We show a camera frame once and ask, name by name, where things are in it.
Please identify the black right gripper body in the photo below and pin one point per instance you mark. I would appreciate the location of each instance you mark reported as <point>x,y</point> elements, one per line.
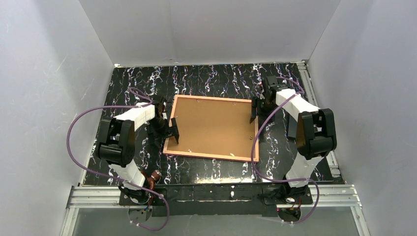
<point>261,101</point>

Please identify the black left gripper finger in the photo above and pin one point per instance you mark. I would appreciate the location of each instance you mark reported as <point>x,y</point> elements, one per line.
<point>171,129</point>
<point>153,138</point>

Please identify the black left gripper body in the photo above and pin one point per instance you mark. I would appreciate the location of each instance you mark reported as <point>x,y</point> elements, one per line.
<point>163,127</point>

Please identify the brown backing board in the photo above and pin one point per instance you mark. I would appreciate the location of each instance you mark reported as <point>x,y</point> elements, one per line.
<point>211,127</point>

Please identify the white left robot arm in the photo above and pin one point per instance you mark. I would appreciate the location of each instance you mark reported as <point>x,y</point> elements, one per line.
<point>116,141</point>

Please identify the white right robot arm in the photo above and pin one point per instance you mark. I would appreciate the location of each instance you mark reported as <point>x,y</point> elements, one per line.
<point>315,133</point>

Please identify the copper pipe fitting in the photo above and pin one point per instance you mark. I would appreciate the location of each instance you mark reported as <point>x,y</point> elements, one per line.
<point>153,178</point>

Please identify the aluminium right side rail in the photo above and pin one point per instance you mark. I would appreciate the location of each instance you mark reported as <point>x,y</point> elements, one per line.
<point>309,90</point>

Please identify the aluminium rail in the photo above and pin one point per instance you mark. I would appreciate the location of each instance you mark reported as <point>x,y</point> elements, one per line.
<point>333,195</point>
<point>309,90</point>

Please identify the aluminium front rail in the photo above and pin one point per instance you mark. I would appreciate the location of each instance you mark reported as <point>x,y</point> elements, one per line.
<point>333,195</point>

